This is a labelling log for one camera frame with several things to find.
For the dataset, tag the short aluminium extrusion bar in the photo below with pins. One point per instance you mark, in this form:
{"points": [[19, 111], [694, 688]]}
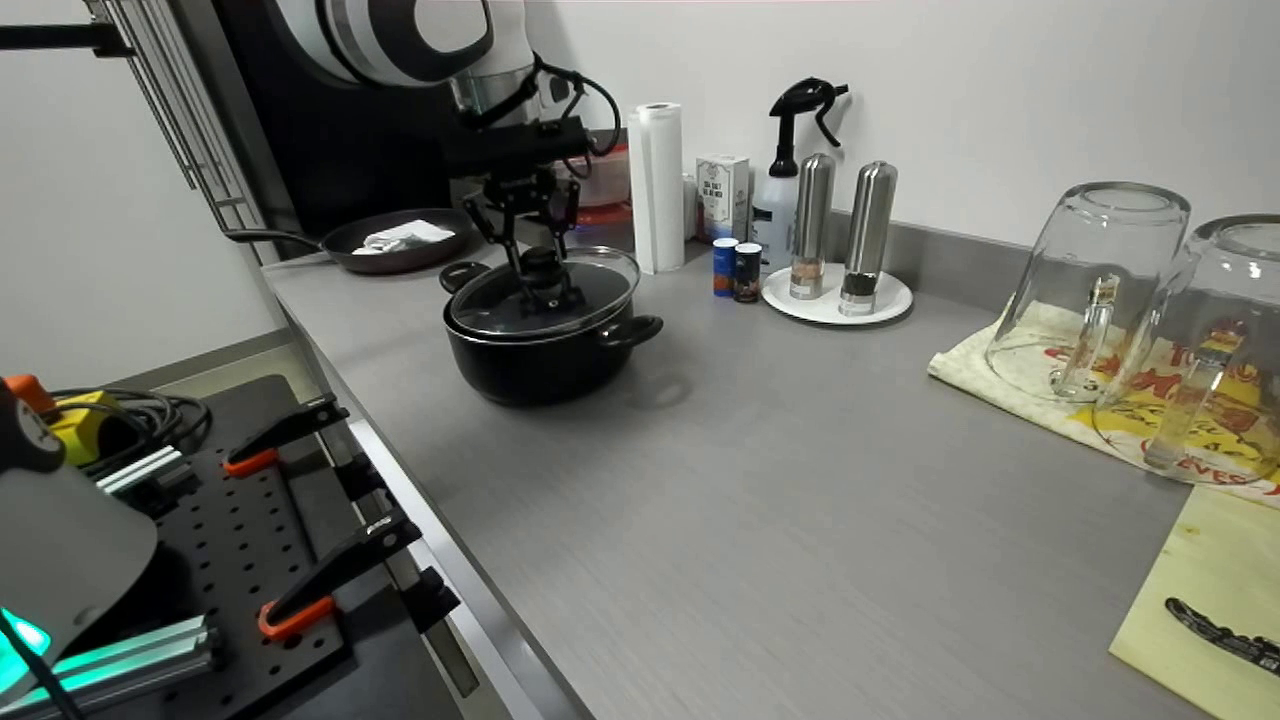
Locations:
{"points": [[143, 468]]}

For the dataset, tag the long aluminium extrusion bar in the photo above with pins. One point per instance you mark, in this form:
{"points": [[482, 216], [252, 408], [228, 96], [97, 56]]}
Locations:
{"points": [[125, 656]]}

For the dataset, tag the printed yellow red towel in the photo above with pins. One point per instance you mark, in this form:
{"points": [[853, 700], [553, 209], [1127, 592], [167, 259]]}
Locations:
{"points": [[984, 367]]}

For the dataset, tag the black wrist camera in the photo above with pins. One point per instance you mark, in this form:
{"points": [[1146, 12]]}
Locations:
{"points": [[514, 144]]}

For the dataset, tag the small white carton box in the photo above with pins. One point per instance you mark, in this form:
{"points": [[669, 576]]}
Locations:
{"points": [[721, 196]]}

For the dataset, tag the black and orange knob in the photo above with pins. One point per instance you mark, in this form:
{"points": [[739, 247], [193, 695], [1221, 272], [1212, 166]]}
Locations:
{"points": [[27, 427]]}

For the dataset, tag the glass lid with black knob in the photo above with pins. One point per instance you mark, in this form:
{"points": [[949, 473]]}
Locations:
{"points": [[594, 302]]}

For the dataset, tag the black cooking pot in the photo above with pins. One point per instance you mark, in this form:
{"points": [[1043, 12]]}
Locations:
{"points": [[547, 373]]}

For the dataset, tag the black clamp with orange grip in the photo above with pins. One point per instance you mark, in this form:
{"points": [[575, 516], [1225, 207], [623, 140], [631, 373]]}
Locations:
{"points": [[342, 566], [287, 431]]}

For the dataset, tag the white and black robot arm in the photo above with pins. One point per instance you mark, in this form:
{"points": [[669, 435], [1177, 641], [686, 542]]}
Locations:
{"points": [[384, 35]]}

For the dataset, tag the small black tool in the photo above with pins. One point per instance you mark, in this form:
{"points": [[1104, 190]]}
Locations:
{"points": [[1221, 639]]}

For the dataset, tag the white paper towel roll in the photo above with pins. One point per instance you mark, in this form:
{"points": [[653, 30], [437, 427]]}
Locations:
{"points": [[659, 184]]}

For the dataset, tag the clear glass jar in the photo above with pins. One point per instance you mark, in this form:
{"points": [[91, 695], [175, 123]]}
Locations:
{"points": [[1082, 295], [1235, 346]]}

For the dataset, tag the spray bottle with black head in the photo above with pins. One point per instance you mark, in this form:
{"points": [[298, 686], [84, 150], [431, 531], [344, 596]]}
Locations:
{"points": [[779, 207]]}

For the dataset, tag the steel grinder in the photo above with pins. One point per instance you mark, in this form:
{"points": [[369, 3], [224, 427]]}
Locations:
{"points": [[870, 233], [815, 221]]}

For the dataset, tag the small blue jar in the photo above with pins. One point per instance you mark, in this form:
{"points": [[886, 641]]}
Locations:
{"points": [[750, 272]]}

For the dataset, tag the round white plate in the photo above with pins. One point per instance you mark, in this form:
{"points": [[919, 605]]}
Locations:
{"points": [[818, 304]]}

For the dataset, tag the small blue capped bottle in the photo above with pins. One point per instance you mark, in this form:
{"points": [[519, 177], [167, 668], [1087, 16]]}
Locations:
{"points": [[727, 267]]}

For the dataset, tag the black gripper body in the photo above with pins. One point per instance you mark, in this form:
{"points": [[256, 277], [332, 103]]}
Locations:
{"points": [[521, 195]]}

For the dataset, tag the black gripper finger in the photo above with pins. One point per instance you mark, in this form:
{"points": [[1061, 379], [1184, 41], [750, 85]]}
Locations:
{"points": [[559, 242], [514, 242]]}

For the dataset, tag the plain yellow cloth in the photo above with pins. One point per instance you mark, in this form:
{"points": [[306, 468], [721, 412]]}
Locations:
{"points": [[1212, 562]]}

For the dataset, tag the grey lamp shade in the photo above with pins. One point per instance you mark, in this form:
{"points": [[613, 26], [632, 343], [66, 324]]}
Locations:
{"points": [[66, 546]]}

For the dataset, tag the yellow box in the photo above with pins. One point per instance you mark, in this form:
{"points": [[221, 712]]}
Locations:
{"points": [[83, 427]]}

